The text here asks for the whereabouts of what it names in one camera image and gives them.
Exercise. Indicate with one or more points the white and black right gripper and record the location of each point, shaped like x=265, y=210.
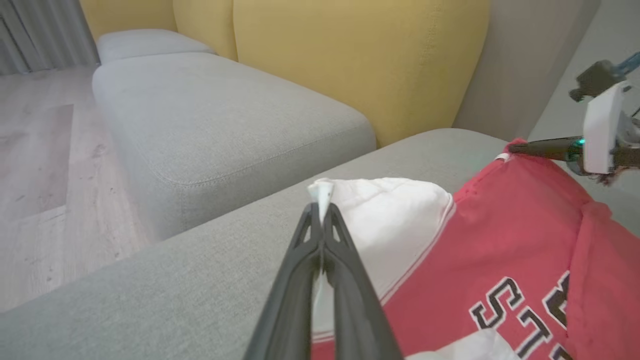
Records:
x=602, y=130

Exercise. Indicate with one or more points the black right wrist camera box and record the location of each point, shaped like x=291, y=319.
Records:
x=597, y=77

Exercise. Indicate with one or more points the grey curtain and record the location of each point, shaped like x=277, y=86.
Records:
x=45, y=30

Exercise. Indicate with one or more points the large grey sofa seat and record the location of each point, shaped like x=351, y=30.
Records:
x=150, y=300

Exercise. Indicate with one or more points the grey sofa back cushion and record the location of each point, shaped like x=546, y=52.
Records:
x=520, y=65

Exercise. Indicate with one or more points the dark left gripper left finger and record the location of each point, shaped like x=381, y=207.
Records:
x=290, y=310

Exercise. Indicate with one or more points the red and white shorts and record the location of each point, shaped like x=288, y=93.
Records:
x=500, y=240

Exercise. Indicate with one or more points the wide yellow sofa back cushion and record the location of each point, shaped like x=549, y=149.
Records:
x=360, y=60

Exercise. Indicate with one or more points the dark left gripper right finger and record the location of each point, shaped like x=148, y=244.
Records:
x=355, y=320

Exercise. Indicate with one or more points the narrow yellow sofa back cushion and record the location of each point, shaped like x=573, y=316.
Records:
x=125, y=15
x=205, y=25

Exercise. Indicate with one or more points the small grey sofa seat cushion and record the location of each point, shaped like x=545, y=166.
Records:
x=145, y=42

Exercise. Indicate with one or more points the grey sofa backrest cushion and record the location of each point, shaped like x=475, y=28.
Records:
x=225, y=125

